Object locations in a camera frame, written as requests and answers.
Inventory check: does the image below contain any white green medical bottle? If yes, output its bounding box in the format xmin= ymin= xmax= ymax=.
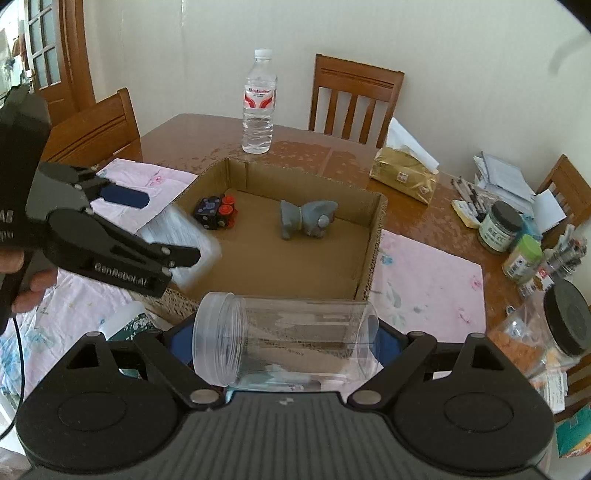
xmin=99 ymin=301 xmax=156 ymax=341

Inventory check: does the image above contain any clear plastic jar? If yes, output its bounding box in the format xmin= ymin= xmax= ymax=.
xmin=192 ymin=292 xmax=380 ymax=396

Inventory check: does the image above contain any black toy train block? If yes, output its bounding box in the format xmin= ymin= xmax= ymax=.
xmin=192 ymin=195 xmax=238 ymax=230

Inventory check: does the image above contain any grey plush toy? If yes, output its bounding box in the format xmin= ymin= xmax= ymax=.
xmin=280 ymin=200 xmax=339 ymax=240

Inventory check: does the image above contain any person's left hand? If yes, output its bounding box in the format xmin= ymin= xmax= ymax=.
xmin=0 ymin=250 xmax=59 ymax=315

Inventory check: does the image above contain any wooden chair left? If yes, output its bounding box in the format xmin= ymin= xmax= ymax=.
xmin=41 ymin=88 xmax=139 ymax=168

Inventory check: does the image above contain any wooden chair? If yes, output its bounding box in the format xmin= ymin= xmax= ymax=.
xmin=537 ymin=155 xmax=591 ymax=248
xmin=41 ymin=88 xmax=139 ymax=168
xmin=308 ymin=53 xmax=405 ymax=149

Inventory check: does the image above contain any pink floral tablecloth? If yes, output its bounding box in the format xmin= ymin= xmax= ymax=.
xmin=1 ymin=159 xmax=486 ymax=395

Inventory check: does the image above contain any cardboard box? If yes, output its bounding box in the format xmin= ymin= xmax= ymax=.
xmin=133 ymin=157 xmax=389 ymax=324

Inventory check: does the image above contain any wooden door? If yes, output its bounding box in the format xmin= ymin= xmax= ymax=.
xmin=24 ymin=0 xmax=96 ymax=125

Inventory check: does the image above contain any large jar black lid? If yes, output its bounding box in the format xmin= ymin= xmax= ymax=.
xmin=487 ymin=279 xmax=590 ymax=380

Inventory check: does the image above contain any small jar green lid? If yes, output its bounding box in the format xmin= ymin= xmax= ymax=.
xmin=502 ymin=234 xmax=543 ymax=282

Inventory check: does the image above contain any clear water bottle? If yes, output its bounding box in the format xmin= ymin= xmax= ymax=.
xmin=242 ymin=49 xmax=277 ymax=155

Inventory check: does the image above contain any glass jar dark lid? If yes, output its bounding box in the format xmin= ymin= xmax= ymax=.
xmin=478 ymin=200 xmax=523 ymax=254

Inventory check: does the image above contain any yellow sticky note pad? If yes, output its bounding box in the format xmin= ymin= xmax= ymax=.
xmin=451 ymin=200 xmax=481 ymax=230

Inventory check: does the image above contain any blue box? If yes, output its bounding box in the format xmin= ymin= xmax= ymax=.
xmin=521 ymin=216 xmax=543 ymax=243

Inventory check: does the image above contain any gold tissue pack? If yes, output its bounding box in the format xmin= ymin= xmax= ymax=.
xmin=370 ymin=117 xmax=439 ymax=205

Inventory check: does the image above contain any stack of papers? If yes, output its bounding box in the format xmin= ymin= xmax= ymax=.
xmin=473 ymin=153 xmax=567 ymax=234

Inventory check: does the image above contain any wooden chair far right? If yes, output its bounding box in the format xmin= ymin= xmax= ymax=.
xmin=537 ymin=155 xmax=591 ymax=248

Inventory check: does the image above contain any wooden chair back centre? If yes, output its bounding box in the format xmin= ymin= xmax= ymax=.
xmin=308 ymin=53 xmax=405 ymax=149

